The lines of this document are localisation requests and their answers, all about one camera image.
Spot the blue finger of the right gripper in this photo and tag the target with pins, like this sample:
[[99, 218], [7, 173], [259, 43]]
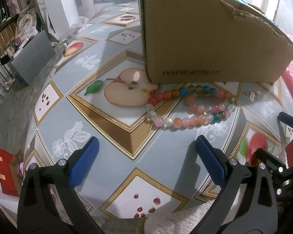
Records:
[[286, 119], [272, 163]]

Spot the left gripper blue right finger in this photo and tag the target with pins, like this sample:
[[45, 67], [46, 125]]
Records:
[[219, 167]]

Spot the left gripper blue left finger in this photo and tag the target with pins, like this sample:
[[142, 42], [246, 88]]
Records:
[[76, 167]]

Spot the white fluffy towel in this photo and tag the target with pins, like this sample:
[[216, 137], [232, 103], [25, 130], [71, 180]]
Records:
[[181, 222]]

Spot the red paper bag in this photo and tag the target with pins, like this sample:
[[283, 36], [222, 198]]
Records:
[[8, 178]]

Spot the grey storage box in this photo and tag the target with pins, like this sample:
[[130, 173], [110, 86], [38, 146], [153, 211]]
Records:
[[32, 58]]

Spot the brown cardboard box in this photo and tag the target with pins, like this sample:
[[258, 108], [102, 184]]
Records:
[[211, 41]]

